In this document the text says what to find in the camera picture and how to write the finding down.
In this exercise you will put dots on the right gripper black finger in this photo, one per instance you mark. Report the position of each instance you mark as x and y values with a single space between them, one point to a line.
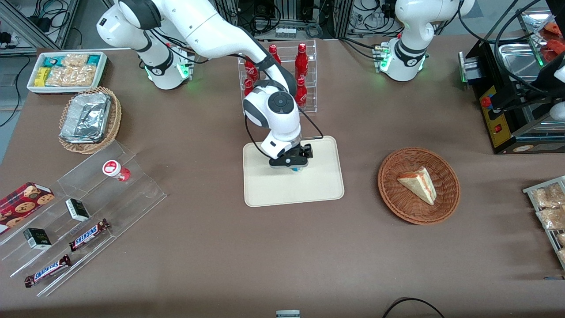
293 154
308 151

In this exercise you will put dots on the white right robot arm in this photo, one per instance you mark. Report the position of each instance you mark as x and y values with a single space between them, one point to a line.
212 31

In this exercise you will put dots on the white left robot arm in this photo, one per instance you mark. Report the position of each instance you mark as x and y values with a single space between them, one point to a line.
408 26

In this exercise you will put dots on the cream plastic tray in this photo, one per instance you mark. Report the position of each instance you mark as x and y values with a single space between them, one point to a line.
309 190

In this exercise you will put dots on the red and white gum canister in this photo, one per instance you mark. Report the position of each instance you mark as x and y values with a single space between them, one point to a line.
112 168

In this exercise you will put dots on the aluminium foil tray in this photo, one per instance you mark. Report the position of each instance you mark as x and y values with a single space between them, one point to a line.
86 117

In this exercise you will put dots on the red cola bottle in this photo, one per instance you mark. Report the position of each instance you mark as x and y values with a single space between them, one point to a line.
301 64
250 73
302 95
273 53

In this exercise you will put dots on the clear acrylic bottle rack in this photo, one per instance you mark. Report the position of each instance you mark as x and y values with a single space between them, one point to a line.
311 66

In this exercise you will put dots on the round brown wicker basket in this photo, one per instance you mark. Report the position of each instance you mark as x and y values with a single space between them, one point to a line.
397 203

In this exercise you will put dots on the wrapped triangle sandwich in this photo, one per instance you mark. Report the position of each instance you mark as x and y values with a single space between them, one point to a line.
421 185

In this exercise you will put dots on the background equipment rack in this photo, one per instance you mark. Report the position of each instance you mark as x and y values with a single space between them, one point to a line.
287 17

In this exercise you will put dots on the clear acrylic stepped display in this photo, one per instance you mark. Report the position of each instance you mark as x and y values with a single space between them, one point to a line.
132 194

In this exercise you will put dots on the small grey device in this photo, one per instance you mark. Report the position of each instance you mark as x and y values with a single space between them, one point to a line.
288 314

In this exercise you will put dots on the oval light wicker basket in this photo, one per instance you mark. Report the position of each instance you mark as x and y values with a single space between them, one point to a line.
114 119

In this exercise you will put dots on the black and yellow food warmer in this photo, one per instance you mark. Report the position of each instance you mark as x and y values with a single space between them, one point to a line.
499 128

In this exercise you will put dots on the teal snack packet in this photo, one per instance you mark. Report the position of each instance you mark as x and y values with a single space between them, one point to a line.
54 60
94 60

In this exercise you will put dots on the snickers chocolate bar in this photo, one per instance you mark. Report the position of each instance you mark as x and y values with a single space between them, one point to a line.
88 235
47 271

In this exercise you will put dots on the small black box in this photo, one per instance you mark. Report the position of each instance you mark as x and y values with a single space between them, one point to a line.
37 239
77 210

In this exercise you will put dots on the clear bag of puffed snacks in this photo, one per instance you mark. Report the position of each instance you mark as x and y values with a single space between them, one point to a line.
70 76
75 59

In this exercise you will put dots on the yellow snack packet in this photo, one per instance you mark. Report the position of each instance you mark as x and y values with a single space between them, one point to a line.
42 76

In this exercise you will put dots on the clear bag of bread snacks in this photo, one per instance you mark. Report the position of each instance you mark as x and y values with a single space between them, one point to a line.
549 196
562 256
561 239
551 218

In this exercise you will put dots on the white plastic bin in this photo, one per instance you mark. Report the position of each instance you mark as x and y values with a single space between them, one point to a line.
33 88

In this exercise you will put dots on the red tartan cookie box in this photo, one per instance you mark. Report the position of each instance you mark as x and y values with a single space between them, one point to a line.
22 201

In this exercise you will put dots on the blue tape strip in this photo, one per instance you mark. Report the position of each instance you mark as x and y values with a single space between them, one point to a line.
556 278

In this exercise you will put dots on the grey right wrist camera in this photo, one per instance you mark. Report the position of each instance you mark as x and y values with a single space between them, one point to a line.
282 164

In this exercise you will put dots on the aluminium frame structure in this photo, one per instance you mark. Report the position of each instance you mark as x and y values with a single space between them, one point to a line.
26 22

